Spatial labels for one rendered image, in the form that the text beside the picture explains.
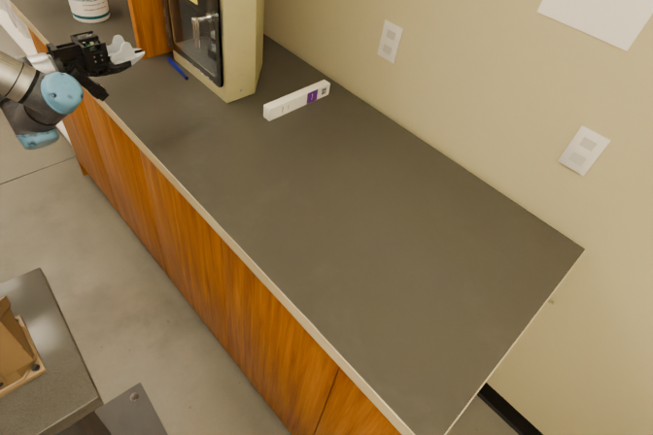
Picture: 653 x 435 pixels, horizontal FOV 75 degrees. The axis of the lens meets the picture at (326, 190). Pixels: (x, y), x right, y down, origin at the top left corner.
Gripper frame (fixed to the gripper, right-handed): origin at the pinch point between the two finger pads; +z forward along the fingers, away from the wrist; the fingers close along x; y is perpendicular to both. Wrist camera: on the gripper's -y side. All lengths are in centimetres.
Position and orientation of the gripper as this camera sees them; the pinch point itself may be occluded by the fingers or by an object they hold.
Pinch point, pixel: (138, 54)
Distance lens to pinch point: 126.5
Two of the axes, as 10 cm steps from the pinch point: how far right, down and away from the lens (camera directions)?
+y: 1.3, -7.0, -7.0
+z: 7.2, -4.2, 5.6
